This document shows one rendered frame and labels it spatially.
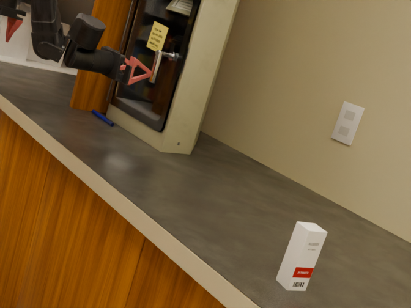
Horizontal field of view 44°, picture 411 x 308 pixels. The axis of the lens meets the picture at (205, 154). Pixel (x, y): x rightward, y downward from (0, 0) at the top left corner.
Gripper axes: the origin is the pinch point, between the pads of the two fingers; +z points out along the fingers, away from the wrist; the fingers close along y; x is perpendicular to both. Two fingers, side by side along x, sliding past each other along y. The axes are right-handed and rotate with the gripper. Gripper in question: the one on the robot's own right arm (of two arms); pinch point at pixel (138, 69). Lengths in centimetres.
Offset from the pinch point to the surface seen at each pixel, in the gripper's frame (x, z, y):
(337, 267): 21, 10, -67
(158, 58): -3.9, 5.0, -0.3
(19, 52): 20, 17, 124
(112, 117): 19.4, 10.6, 23.0
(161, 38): -8.7, 9.9, 7.1
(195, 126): 12.2, 20.5, -4.7
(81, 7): -7, 53, 144
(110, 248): 34.6, -16.3, -30.7
